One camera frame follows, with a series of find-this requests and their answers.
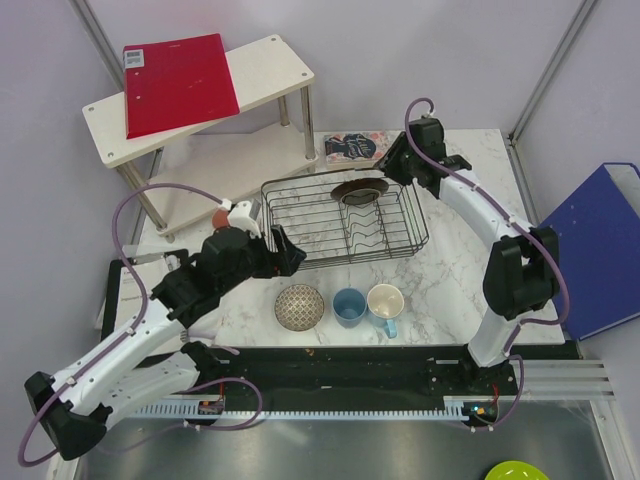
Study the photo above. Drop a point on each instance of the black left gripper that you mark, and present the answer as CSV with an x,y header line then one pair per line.
x,y
289,256

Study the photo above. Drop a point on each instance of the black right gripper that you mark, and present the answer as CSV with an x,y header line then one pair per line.
x,y
390,161

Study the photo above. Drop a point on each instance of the dark brown plate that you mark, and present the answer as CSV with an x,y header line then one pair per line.
x,y
360,191

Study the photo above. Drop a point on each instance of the brown patterned ceramic bowl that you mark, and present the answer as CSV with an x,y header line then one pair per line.
x,y
299,308

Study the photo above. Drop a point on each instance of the tall pink plastic cup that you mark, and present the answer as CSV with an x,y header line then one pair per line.
x,y
220,219

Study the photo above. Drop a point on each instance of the small blue cup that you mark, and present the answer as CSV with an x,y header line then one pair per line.
x,y
349,307

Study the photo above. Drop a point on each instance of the light blue ceramic mug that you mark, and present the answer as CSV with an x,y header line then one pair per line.
x,y
385,303

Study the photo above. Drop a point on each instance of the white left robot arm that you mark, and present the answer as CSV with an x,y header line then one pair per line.
x,y
77,405

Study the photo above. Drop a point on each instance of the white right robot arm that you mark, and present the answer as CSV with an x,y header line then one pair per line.
x,y
522,274

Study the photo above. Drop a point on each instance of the paperback book with dark cover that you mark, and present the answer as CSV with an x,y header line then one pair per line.
x,y
356,150

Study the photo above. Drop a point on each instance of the white two-tier shelf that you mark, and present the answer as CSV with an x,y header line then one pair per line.
x,y
231,166

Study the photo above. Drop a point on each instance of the black clipboard with paper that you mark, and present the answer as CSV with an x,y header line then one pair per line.
x,y
123,296

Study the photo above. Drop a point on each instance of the red folder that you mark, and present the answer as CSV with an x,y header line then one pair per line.
x,y
176,83

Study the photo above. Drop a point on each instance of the green plastic bowl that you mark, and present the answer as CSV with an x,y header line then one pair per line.
x,y
515,470

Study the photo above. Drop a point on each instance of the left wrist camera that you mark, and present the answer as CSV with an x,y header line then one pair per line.
x,y
243,215

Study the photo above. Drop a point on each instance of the black wire dish rack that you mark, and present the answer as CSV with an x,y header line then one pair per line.
x,y
333,234

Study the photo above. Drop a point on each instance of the white slotted cable duct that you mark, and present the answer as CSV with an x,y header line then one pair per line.
x,y
202,408

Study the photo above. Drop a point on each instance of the blue ring binder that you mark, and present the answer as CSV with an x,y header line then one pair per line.
x,y
598,230

